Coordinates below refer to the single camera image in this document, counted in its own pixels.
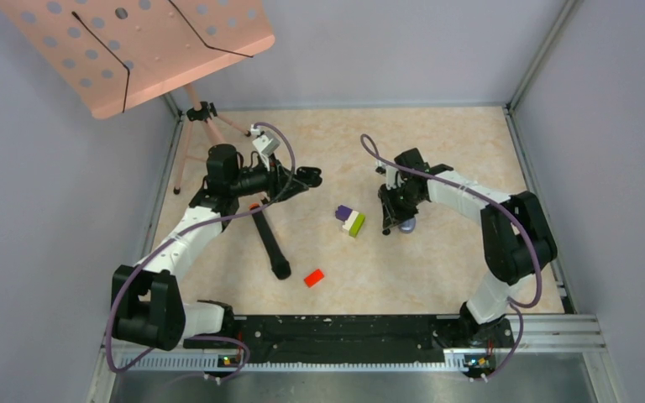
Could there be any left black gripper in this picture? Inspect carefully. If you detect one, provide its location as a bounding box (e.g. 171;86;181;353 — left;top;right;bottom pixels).
229;151;308;202

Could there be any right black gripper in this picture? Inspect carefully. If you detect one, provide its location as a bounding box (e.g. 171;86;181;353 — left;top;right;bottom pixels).
380;181;425;229

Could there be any silver blue earbud case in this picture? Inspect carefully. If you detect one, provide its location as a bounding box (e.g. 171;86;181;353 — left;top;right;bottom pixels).
398;218;417;233

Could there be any purple white green block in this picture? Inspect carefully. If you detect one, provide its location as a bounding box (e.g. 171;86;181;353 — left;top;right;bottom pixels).
334;205;366;238

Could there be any black earbud case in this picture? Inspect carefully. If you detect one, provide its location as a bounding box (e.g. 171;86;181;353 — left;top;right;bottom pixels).
296;166;323;188

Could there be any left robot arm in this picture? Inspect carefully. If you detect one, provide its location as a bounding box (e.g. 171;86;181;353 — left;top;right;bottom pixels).
108;144;322;351

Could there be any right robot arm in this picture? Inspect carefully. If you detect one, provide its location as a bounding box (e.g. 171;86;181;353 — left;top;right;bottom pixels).
375;149;558;346

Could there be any red block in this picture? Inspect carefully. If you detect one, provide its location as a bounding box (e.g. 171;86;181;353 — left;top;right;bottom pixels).
303;269;325;288

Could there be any pink perforated music stand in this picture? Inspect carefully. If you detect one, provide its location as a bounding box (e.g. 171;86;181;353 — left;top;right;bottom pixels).
0;0;276;196

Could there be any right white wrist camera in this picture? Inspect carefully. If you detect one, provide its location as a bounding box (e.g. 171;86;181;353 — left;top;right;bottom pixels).
375;161;404;190

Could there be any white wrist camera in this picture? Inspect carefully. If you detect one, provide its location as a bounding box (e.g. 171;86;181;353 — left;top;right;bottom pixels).
249;125;281;171
375;161;404;190

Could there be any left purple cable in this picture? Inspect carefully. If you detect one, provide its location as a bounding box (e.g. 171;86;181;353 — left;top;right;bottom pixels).
104;121;297;385

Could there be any purple cable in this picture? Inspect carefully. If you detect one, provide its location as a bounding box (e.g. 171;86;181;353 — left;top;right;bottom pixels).
104;121;297;385
359;133;544;385

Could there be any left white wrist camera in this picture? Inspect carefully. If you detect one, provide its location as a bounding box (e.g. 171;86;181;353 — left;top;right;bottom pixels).
249;125;281;171

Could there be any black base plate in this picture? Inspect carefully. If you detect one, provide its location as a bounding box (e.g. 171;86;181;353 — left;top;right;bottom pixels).
183;315;514;364

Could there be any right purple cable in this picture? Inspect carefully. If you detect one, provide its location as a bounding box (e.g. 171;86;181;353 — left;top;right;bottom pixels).
359;133;544;385

